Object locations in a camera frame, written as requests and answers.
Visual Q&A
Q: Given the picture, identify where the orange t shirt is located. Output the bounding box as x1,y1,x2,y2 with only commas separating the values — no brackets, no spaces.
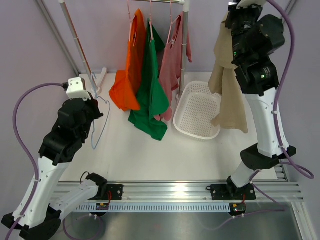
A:
109,9,147,112

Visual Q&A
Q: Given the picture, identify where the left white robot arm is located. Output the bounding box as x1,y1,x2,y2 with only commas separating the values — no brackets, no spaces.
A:
1,98,108,240

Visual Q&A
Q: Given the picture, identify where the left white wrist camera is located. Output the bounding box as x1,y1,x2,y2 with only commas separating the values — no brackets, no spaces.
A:
66,77,92,101

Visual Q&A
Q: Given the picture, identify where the beige t shirt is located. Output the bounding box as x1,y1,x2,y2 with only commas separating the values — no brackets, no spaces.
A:
208,14,248,134

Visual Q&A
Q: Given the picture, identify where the aluminium mounting rail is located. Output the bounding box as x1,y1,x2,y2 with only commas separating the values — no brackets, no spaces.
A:
53,180,305,203

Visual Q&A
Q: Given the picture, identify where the pink t shirt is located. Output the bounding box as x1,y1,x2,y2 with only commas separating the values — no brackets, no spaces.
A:
154,11,193,123

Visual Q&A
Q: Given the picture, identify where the pink hanger of green shirt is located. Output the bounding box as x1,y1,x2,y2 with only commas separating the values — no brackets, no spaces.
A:
148,0,154,41

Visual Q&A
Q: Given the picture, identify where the light blue hanger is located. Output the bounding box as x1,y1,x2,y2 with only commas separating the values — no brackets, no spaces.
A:
90,72,111,150

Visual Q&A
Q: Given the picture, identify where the pink hanger of orange shirt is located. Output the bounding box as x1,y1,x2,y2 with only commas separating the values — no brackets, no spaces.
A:
126,0,140,45

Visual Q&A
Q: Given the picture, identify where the white perforated laundry basket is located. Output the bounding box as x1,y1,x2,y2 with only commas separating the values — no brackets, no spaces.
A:
172,81,221,141

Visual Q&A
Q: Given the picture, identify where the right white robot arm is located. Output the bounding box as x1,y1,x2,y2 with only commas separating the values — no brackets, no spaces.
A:
225,0,297,200

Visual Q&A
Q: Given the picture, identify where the metal clothes rack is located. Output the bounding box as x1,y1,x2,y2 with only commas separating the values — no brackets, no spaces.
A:
58,0,190,102

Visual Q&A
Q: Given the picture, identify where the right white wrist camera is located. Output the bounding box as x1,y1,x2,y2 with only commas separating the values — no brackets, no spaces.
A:
228,0,267,11

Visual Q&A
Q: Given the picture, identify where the white slotted cable duct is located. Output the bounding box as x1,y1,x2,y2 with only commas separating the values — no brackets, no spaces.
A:
74,202,231,213

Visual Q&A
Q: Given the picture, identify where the green t shirt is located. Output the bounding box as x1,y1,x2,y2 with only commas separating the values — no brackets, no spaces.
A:
128,20,170,141

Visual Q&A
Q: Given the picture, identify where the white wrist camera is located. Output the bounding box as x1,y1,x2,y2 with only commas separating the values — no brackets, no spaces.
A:
228,0,267,11
66,77,92,101

